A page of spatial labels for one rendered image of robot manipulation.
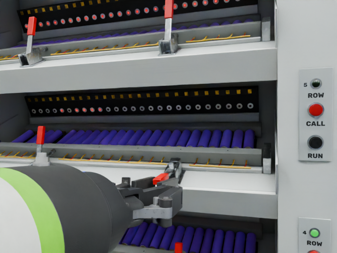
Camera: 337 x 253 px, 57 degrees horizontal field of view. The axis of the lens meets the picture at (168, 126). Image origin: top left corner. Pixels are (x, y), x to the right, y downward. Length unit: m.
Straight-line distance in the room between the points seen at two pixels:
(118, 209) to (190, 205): 0.26
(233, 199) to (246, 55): 0.21
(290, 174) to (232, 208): 0.10
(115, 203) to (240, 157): 0.31
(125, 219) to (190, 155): 0.29
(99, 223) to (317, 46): 0.35
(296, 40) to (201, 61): 0.13
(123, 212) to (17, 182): 0.11
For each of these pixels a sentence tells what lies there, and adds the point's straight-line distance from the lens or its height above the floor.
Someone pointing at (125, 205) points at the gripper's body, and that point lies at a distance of 0.27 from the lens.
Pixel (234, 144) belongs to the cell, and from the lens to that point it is 0.55.
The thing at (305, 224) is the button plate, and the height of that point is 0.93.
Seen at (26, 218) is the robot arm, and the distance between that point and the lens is 0.17.
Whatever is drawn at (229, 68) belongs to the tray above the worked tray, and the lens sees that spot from 0.46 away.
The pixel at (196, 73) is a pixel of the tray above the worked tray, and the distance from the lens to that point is 0.47.
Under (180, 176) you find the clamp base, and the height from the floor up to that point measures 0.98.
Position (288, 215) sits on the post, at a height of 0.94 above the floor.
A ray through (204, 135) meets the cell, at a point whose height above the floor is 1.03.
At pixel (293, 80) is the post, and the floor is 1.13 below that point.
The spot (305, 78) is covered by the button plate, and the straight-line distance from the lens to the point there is 0.45.
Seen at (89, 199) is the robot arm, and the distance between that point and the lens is 0.22.
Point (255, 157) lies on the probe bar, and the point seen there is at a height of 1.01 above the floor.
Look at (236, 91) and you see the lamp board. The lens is 0.61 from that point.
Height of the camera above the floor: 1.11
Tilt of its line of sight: 6 degrees down
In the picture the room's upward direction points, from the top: 2 degrees counter-clockwise
